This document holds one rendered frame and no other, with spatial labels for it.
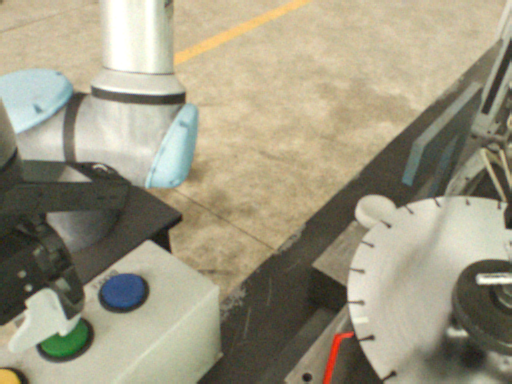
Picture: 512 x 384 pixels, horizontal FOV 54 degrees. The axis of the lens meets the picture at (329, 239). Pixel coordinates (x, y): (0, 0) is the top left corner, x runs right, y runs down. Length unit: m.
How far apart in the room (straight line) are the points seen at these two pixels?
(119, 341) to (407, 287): 0.29
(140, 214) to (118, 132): 0.22
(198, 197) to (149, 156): 1.32
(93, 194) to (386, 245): 0.30
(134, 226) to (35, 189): 0.46
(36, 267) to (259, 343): 0.35
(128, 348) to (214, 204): 1.46
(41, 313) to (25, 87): 0.35
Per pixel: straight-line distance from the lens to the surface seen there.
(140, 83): 0.67
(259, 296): 0.74
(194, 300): 0.55
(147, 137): 0.67
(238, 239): 1.82
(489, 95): 1.14
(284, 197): 1.99
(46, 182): 0.40
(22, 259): 0.40
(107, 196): 0.44
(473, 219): 0.62
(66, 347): 0.53
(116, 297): 0.55
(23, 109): 0.70
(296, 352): 0.68
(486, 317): 0.51
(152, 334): 0.53
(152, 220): 0.85
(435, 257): 0.56
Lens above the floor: 1.34
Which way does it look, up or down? 47 degrees down
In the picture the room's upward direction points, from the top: 11 degrees clockwise
